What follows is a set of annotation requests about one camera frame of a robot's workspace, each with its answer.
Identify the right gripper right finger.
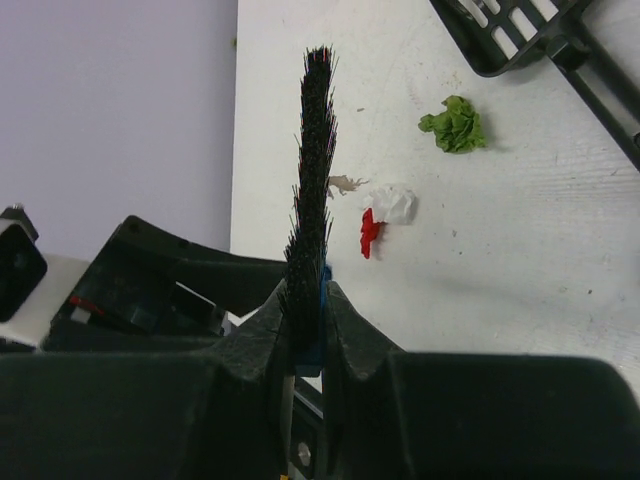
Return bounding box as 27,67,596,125
323,282,639,479

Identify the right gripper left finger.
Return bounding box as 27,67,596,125
1,293,293,479

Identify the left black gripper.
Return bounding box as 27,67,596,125
42,215,286,352

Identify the blue hand brush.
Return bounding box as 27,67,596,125
278,45,337,377

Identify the white paper scrap by red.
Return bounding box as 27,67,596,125
363,184,417,225

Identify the black slotted dustpan scoop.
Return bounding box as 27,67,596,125
431,1,639,167

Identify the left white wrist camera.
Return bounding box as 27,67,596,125
1,203,89,353

